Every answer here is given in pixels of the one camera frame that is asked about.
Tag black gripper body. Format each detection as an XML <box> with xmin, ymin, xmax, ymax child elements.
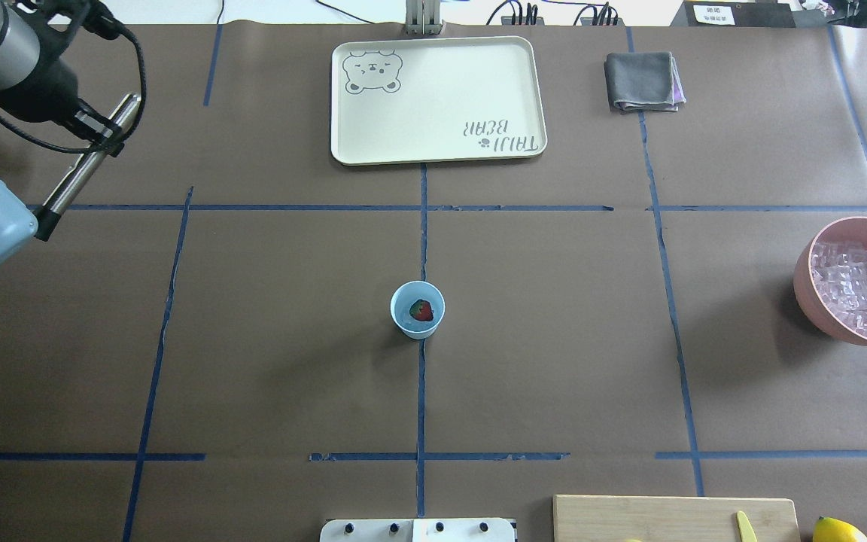
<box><xmin>0</xmin><ymin>1</ymin><xmax>123</xmax><ymax>126</ymax></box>

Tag steel muddler black tip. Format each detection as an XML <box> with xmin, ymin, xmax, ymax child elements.
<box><xmin>33</xmin><ymin>93</ymin><xmax>142</xmax><ymax>242</ymax></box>

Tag red strawberry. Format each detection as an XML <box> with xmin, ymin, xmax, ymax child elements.
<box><xmin>407</xmin><ymin>299</ymin><xmax>434</xmax><ymax>322</ymax></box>

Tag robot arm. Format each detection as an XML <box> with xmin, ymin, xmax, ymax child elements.
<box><xmin>0</xmin><ymin>1</ymin><xmax>148</xmax><ymax>264</ymax></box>

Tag light blue plastic cup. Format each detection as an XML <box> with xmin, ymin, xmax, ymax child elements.
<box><xmin>389</xmin><ymin>281</ymin><xmax>446</xmax><ymax>340</ymax></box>

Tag pink bowl of ice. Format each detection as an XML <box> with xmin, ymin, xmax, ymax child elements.
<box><xmin>792</xmin><ymin>217</ymin><xmax>867</xmax><ymax>346</ymax></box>

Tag cream bear serving tray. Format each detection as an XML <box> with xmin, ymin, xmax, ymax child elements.
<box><xmin>330</xmin><ymin>35</ymin><xmax>548</xmax><ymax>166</ymax></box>

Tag grey folded cloth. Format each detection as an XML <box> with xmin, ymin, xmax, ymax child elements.
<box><xmin>604</xmin><ymin>51</ymin><xmax>687</xmax><ymax>112</ymax></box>

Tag black box with label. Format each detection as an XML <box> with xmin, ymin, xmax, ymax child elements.
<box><xmin>670</xmin><ymin>1</ymin><xmax>797</xmax><ymax>28</ymax></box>

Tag wooden cutting board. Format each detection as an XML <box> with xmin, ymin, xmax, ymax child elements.
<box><xmin>552</xmin><ymin>495</ymin><xmax>802</xmax><ymax>541</ymax></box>

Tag yellow plastic knife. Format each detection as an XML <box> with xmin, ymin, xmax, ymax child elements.
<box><xmin>735</xmin><ymin>510</ymin><xmax>758</xmax><ymax>542</ymax></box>

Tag whole lemon right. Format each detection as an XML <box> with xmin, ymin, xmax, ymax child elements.
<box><xmin>812</xmin><ymin>516</ymin><xmax>867</xmax><ymax>542</ymax></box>

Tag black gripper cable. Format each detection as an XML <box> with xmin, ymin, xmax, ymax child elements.
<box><xmin>0</xmin><ymin>30</ymin><xmax>148</xmax><ymax>155</ymax></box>

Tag aluminium frame post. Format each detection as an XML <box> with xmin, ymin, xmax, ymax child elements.
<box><xmin>405</xmin><ymin>0</ymin><xmax>443</xmax><ymax>35</ymax></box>

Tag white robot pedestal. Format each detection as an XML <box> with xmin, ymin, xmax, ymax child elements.
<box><xmin>319</xmin><ymin>517</ymin><xmax>519</xmax><ymax>541</ymax></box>

